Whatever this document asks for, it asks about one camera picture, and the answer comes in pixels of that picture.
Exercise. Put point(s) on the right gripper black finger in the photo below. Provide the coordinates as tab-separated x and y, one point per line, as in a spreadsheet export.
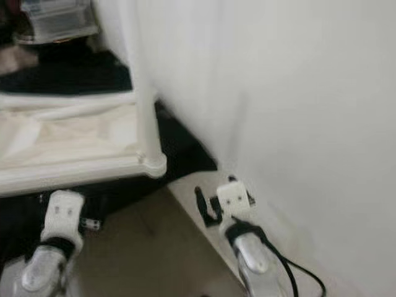
202	207

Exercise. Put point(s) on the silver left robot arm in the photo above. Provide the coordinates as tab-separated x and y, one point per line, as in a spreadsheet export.
43	275

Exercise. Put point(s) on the white plastic children table top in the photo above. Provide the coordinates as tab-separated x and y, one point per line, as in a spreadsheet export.
74	133

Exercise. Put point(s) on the black tablecloth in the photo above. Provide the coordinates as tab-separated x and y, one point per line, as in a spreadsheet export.
86	71

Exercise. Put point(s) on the black round bowl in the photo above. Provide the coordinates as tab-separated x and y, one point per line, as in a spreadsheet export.
62	52

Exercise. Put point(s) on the beige woven mat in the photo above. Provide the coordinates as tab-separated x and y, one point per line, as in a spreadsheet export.
9	62

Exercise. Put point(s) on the clear plastic storage box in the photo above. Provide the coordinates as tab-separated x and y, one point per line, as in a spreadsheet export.
59	21

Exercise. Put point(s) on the black bag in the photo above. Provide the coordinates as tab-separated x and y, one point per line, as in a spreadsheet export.
9	18

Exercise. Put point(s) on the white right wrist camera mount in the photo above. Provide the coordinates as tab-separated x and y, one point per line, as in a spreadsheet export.
235	198

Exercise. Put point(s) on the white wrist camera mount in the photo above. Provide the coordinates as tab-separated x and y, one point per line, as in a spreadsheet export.
235	198
63	210

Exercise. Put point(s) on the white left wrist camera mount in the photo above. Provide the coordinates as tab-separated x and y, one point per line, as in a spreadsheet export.
63	210

